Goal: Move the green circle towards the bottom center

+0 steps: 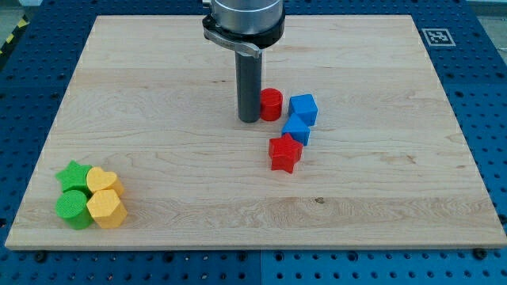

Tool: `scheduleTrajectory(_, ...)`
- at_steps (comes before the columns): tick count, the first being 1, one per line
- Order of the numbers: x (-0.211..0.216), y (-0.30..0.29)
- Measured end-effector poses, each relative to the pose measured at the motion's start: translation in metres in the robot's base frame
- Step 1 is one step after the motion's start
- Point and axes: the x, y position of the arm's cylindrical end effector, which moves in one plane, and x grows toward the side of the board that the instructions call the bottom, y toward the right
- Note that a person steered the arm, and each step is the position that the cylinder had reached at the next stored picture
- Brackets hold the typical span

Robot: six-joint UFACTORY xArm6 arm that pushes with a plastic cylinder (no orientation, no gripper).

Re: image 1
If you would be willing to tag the light wooden board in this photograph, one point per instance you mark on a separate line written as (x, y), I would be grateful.
(386, 166)

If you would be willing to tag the yellow hexagon block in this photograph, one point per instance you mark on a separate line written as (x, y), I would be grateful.
(106, 209)

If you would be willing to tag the black clamp with metal lever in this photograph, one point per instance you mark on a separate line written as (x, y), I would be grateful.
(245, 44)

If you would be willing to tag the yellow heart block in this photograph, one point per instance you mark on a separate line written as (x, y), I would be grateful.
(97, 180)

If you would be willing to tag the red star block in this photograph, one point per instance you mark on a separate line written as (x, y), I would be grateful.
(284, 152)

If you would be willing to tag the green star block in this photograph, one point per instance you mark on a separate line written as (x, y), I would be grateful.
(73, 177)

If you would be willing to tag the blue triangular block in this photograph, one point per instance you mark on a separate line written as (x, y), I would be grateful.
(297, 129)

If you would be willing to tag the red cylinder block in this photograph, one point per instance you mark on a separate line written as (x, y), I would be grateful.
(271, 104)

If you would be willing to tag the green cylinder block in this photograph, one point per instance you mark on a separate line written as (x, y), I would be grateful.
(72, 208)

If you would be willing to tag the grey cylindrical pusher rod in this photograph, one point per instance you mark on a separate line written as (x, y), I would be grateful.
(248, 85)

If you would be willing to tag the white fiducial marker tag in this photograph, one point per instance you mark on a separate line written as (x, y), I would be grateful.
(438, 37)

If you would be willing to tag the blue cube block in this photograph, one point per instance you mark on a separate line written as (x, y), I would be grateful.
(304, 106)

